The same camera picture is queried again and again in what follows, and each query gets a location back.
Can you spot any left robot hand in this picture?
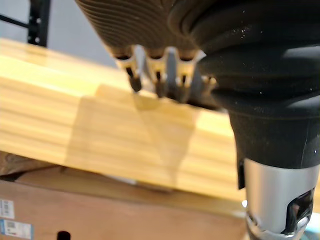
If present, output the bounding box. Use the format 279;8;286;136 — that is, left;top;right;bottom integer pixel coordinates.
74;0;320;240

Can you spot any blue-edged white box label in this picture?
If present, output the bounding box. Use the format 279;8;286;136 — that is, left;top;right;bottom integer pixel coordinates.
0;219;34;238

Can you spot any brown cardboard box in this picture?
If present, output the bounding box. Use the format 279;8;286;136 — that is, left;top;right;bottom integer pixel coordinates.
0;152;250;240

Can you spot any black metal rack frame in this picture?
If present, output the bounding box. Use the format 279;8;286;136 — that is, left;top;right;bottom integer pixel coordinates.
0;0;51;48

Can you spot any small white box label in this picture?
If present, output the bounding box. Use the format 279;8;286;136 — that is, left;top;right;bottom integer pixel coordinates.
0;199;11;219

